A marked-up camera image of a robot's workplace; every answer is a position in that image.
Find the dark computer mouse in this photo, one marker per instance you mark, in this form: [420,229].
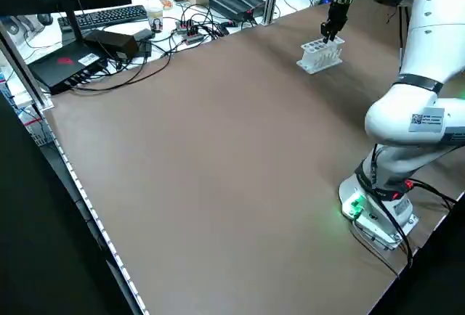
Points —
[44,19]

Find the white test tube rack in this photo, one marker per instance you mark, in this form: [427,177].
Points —
[319,57]

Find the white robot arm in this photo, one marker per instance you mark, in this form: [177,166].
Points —
[399,122]

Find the clear glass test tube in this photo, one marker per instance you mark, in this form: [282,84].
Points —
[328,49]

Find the black keyboard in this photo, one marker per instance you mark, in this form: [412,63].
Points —
[109,15]

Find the black flat box red logo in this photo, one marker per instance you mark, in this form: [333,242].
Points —
[61,68]

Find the usb hub red plugs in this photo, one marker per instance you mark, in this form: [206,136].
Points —
[192,35]
[183,24]

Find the black power brick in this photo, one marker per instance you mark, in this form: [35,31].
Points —
[112,41]

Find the clear plastic drink cup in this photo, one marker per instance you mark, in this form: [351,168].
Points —
[154,12]

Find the black monitor stand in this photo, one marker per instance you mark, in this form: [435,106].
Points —
[74,24]

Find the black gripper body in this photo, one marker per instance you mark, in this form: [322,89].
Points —
[339,14]

